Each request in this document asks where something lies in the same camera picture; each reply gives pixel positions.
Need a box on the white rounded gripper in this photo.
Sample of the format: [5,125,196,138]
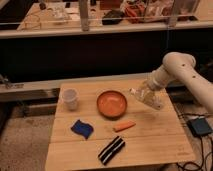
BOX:
[147,68,167,91]

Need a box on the clear plastic bottle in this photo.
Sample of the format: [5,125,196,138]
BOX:
[129,81,164,110]

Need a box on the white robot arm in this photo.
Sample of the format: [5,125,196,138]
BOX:
[147,52,213,113]

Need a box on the orange bowl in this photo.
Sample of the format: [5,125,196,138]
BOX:
[97,90,127,118]

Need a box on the orange carrot piece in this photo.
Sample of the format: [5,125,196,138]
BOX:
[113,121,136,132]

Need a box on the black power box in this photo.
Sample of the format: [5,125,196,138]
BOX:
[187,118,213,137]

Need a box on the orange tool on bench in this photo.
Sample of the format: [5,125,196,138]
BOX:
[125,4,145,23]

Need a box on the black bag on bench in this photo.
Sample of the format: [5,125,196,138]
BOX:
[102,10,124,25]

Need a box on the blue cloth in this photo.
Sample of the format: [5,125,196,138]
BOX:
[71,120,94,139]

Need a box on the translucent plastic cup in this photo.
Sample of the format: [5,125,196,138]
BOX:
[62,89,78,110]

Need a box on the clear container on bench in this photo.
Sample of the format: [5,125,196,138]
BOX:
[52,5,70,23]

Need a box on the metal post right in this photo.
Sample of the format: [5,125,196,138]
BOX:
[167,0,182,27]

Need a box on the metal post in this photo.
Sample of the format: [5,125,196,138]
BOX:
[167,0,182,27]
[79,0,89,31]

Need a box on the black cable on floor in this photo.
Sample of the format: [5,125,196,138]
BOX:
[175,113,213,171]

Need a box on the metal post left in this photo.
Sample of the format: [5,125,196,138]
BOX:
[79,0,89,31]

